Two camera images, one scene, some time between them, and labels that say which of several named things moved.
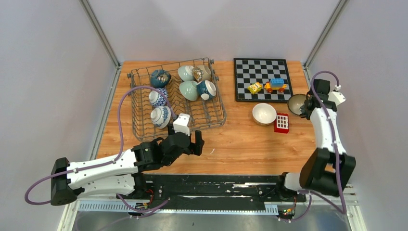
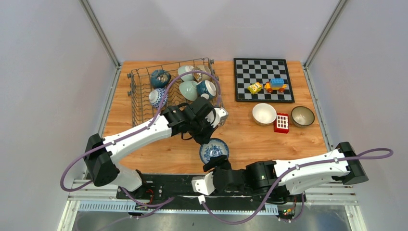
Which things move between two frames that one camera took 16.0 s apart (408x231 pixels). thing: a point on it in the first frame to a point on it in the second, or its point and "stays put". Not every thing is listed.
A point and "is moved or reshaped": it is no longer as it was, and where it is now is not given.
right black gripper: [304, 111] to [221, 161]
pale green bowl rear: [185, 73] stays put
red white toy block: [281, 123] stays put
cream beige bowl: [264, 114] stays put
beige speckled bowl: [201, 72] stays put
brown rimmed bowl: [295, 102] to [302, 116]
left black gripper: [195, 148] to [205, 138]
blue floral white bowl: [160, 116] is moved or reshaped
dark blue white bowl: [206, 89] stays put
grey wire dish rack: [159, 93] stays put
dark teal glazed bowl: [160, 78] stays put
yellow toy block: [255, 87] stays put
